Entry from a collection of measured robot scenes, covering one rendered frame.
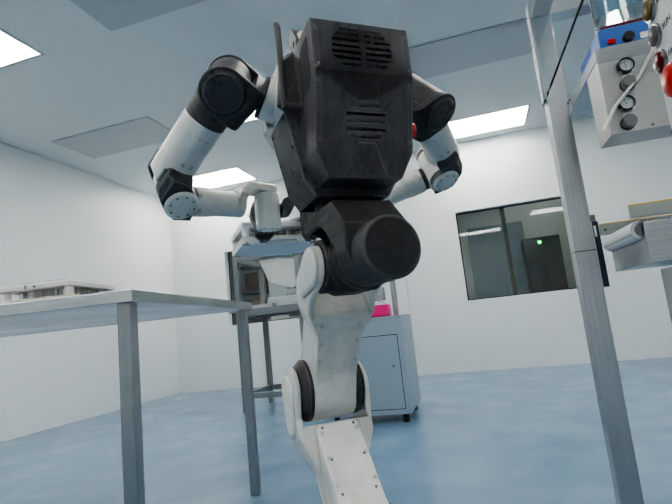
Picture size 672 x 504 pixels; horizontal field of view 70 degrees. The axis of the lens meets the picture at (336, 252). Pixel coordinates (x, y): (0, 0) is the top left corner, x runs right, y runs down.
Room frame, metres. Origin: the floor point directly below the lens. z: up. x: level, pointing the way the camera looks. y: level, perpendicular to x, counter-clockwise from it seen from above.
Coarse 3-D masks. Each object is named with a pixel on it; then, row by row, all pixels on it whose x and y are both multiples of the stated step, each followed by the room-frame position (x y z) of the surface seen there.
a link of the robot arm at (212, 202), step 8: (200, 192) 1.09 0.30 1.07; (208, 192) 1.11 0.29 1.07; (216, 192) 1.12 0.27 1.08; (224, 192) 1.14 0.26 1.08; (232, 192) 1.16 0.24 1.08; (200, 200) 1.09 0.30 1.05; (208, 200) 1.10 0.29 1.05; (216, 200) 1.12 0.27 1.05; (224, 200) 1.13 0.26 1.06; (232, 200) 1.14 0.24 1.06; (200, 208) 1.10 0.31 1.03; (208, 208) 1.11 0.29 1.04; (216, 208) 1.12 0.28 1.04; (224, 208) 1.14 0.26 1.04; (232, 208) 1.15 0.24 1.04; (200, 216) 1.13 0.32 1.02; (208, 216) 1.13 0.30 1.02; (224, 216) 1.17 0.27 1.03; (232, 216) 1.18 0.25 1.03
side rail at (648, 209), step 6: (642, 204) 1.15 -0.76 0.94; (648, 204) 1.15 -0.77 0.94; (654, 204) 1.15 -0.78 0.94; (660, 204) 1.14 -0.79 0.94; (666, 204) 1.14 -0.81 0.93; (630, 210) 1.16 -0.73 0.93; (636, 210) 1.16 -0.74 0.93; (642, 210) 1.15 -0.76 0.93; (648, 210) 1.15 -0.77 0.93; (654, 210) 1.15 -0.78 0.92; (660, 210) 1.15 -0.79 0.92; (666, 210) 1.14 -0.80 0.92; (630, 216) 1.17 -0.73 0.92; (636, 216) 1.16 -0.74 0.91; (642, 216) 1.16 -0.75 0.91; (648, 216) 1.16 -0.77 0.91
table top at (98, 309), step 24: (0, 312) 1.35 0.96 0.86; (24, 312) 1.34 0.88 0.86; (48, 312) 1.37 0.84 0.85; (72, 312) 1.45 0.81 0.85; (96, 312) 1.55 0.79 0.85; (144, 312) 1.79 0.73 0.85; (168, 312) 1.94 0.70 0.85; (192, 312) 2.11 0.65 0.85; (216, 312) 2.32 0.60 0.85; (0, 336) 2.42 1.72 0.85
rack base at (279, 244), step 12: (240, 240) 1.48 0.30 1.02; (252, 240) 1.45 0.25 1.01; (276, 240) 1.50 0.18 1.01; (288, 240) 1.51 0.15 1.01; (300, 240) 1.51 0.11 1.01; (312, 240) 1.52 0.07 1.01; (240, 252) 1.59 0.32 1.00; (252, 252) 1.61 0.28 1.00; (264, 252) 1.64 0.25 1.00; (276, 252) 1.66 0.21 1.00; (288, 252) 1.69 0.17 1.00; (300, 252) 1.72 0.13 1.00
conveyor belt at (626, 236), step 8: (664, 216) 1.16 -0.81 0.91; (632, 224) 1.18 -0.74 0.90; (616, 232) 1.30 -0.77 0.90; (624, 232) 1.22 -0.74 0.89; (632, 232) 1.18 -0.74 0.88; (608, 240) 1.36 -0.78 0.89; (616, 240) 1.30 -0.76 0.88; (624, 240) 1.25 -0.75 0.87; (632, 240) 1.21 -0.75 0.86; (640, 240) 1.19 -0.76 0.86; (608, 248) 1.40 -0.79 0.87; (616, 248) 1.35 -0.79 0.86
